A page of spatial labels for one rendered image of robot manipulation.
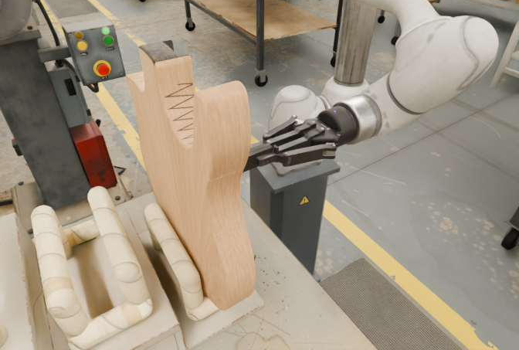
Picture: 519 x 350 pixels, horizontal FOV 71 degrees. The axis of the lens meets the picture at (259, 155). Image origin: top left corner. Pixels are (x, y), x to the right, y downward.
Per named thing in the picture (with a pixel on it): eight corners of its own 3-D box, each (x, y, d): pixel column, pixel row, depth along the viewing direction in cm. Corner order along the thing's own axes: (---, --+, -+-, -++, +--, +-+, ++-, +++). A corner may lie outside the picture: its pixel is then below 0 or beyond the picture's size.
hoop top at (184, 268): (143, 215, 69) (140, 203, 67) (159, 209, 70) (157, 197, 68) (185, 297, 55) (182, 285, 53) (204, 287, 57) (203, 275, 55)
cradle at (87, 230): (49, 246, 62) (42, 233, 60) (116, 219, 67) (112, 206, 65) (52, 259, 60) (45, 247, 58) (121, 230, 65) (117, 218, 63)
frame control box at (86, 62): (61, 81, 151) (38, 17, 135) (113, 69, 160) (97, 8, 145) (73, 105, 135) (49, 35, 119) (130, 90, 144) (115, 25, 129)
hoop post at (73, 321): (69, 335, 51) (45, 297, 45) (93, 323, 52) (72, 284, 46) (73, 355, 48) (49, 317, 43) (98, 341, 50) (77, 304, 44)
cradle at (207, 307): (185, 312, 61) (183, 302, 59) (243, 280, 66) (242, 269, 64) (194, 328, 59) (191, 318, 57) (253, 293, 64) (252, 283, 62)
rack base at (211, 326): (133, 240, 75) (132, 236, 75) (199, 211, 82) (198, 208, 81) (188, 355, 57) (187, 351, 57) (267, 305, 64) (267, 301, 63)
